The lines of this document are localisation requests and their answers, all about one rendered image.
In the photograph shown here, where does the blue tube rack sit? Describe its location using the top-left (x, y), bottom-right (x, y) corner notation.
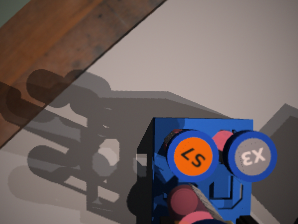
top-left (151, 117), bottom-right (253, 224)

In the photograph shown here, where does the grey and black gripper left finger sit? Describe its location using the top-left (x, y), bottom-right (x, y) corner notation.
top-left (159, 216), bottom-right (175, 224)

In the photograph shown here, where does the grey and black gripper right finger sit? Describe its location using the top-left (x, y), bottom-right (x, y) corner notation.
top-left (236, 215), bottom-right (259, 224)

